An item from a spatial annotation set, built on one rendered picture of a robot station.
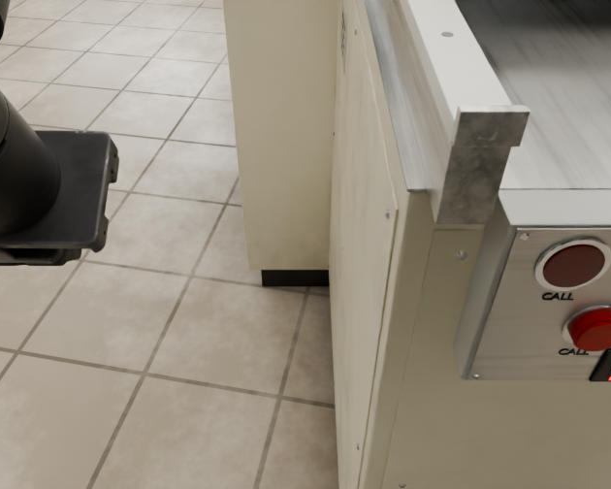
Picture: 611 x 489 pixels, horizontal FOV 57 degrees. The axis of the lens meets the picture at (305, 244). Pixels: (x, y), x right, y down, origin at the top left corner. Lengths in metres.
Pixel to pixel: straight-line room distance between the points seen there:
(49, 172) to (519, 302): 0.26
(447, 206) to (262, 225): 0.97
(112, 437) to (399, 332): 0.90
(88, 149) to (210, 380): 0.97
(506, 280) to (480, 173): 0.08
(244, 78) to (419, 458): 0.72
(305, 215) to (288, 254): 0.12
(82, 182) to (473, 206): 0.20
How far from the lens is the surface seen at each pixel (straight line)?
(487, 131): 0.26
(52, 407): 1.31
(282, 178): 1.16
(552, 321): 0.37
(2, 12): 0.28
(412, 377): 0.45
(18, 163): 0.28
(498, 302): 0.35
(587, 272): 0.34
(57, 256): 0.33
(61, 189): 0.32
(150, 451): 1.20
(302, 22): 1.01
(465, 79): 0.30
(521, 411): 0.52
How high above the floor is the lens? 1.03
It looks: 42 degrees down
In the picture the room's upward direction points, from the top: straight up
